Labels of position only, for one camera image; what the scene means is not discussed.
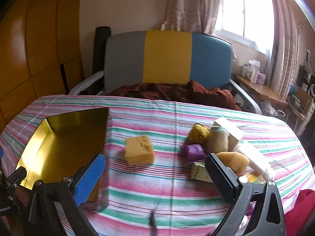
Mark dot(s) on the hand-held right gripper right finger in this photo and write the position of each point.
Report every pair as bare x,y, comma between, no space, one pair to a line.
219,174

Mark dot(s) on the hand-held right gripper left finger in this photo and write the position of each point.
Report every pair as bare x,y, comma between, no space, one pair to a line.
88,178

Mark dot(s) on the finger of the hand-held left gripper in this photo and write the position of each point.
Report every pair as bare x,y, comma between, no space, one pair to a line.
16,175
1,156

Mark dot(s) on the yellow bread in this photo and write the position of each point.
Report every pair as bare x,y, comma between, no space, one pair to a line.
235,162

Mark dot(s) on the small green box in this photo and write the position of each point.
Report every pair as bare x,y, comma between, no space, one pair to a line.
198,172

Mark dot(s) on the purple ribbon roll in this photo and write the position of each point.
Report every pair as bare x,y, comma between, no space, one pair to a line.
193,152

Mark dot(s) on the beige sock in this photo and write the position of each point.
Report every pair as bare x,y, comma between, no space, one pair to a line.
217,140

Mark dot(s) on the white plastic packet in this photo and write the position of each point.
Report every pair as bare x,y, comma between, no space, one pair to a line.
256,159

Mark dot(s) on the beige cardboard box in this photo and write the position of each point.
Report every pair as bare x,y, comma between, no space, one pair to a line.
231,130

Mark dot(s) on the yellow knitted sock ball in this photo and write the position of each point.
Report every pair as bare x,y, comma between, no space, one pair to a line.
198,132

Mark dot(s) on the gold metal tin box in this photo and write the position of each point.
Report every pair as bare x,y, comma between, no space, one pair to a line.
61,140

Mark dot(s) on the yellow sponge cake block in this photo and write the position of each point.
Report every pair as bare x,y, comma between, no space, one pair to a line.
139,151

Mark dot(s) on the striped tablecloth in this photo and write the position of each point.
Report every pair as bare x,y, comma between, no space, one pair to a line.
160,189

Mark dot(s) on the dark red blanket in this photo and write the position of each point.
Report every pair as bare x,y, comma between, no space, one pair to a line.
196,93

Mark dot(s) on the red cloth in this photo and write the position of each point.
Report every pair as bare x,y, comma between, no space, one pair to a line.
302,213

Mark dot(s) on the wooden side desk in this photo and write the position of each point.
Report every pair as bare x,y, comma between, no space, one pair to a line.
260,91

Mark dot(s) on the purple box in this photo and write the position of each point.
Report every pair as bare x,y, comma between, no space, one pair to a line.
260,78

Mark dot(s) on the small white box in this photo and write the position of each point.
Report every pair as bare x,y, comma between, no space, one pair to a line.
244,71

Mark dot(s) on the tall white box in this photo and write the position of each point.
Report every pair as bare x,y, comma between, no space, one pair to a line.
253,71

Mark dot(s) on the cluttered shelf unit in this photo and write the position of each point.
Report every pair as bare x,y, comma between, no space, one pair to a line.
301,98

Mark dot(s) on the wooden wardrobe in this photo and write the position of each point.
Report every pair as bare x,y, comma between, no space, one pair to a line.
37,41

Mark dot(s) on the grey yellow blue chair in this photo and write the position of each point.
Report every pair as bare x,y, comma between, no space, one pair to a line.
167,59

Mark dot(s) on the black rolled mat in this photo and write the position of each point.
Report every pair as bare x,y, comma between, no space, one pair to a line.
101,51

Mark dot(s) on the pink striped curtain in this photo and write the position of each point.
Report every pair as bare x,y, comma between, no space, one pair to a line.
283,41

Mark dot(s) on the window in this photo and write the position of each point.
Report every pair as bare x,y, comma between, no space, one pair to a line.
246,12

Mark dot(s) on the floral curtain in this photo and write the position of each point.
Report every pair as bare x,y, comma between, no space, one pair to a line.
192,5

